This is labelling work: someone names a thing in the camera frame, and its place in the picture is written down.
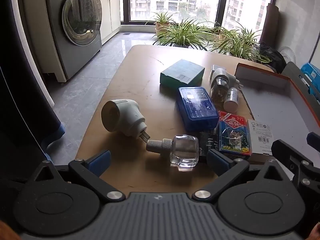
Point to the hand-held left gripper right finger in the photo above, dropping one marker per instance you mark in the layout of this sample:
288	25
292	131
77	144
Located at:
220	161

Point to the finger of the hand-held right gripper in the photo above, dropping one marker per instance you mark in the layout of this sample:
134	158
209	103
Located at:
285	150
313	138

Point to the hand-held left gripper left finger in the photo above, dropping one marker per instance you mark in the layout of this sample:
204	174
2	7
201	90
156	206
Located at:
100	158

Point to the white barcode box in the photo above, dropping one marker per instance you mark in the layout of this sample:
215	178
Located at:
261	132

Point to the red blue playing card box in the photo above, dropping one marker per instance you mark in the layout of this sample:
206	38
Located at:
233	135

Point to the clear bottle with white cap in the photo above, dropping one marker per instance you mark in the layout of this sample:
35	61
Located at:
183	152

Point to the white plug-in heater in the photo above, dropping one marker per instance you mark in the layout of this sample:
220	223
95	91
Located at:
122	116

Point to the orange rimmed cardboard box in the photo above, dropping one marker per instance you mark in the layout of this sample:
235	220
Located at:
275	100

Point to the blue plastic case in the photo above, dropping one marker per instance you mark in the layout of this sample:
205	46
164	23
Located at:
197	107

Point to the white charger adapter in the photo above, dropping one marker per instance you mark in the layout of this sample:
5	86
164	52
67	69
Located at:
214	69

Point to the green cardboard box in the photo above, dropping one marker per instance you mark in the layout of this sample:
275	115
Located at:
182	71

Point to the small black box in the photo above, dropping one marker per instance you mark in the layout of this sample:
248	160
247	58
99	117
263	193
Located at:
207	141

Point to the small white pill bottle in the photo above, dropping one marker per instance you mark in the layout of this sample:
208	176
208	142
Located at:
231	100

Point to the grey board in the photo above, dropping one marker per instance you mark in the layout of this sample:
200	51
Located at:
297	75

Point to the blue plastic stool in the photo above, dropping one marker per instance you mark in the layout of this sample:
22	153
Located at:
311	71

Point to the white heater with brown bottle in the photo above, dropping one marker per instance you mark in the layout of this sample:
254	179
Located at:
222	80

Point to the white fan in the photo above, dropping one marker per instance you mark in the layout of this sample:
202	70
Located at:
287	53

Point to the black bag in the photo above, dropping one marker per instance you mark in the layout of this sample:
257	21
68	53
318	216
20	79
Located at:
271	55

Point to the brown rolled mat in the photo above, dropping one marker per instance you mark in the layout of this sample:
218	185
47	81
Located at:
271	22

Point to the white cabinet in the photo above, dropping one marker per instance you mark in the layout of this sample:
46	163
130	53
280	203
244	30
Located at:
111	20

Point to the grey washing machine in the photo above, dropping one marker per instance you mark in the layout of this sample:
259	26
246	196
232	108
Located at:
82	15

